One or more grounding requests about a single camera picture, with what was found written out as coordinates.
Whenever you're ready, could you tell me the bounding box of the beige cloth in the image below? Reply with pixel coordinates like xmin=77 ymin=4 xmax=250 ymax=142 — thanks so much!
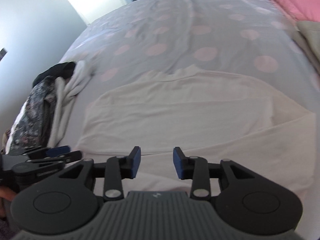
xmin=291 ymin=21 xmax=320 ymax=64

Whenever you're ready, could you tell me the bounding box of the person's left hand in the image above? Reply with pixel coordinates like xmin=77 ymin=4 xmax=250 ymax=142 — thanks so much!
xmin=0 ymin=187 xmax=17 ymax=218

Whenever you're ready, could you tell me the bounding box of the floral denim garment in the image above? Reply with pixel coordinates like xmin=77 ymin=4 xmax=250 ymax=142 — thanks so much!
xmin=6 ymin=76 xmax=58 ymax=155

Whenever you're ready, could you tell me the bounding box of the black garment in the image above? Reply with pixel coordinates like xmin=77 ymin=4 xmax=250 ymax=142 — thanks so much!
xmin=33 ymin=61 xmax=76 ymax=84

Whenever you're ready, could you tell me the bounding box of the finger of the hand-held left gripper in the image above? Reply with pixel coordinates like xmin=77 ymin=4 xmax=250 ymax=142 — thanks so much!
xmin=25 ymin=145 xmax=71 ymax=160
xmin=29 ymin=150 xmax=83 ymax=167

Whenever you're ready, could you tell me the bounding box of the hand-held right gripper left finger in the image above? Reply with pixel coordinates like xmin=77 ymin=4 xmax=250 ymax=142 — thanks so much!
xmin=56 ymin=145 xmax=142 ymax=202

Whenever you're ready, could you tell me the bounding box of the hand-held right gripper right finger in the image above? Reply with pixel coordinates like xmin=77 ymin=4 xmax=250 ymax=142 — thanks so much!
xmin=173 ymin=146 xmax=255 ymax=202

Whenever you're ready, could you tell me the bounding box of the pink polka dot bedsheet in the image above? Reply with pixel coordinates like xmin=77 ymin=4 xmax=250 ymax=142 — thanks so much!
xmin=5 ymin=0 xmax=320 ymax=205

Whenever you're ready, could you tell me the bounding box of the white long-sleeve shirt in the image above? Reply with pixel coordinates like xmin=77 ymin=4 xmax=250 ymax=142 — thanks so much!
xmin=75 ymin=64 xmax=317 ymax=205

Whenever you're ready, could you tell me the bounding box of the white fleece garment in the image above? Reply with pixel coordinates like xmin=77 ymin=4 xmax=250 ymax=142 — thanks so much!
xmin=49 ymin=60 xmax=97 ymax=150

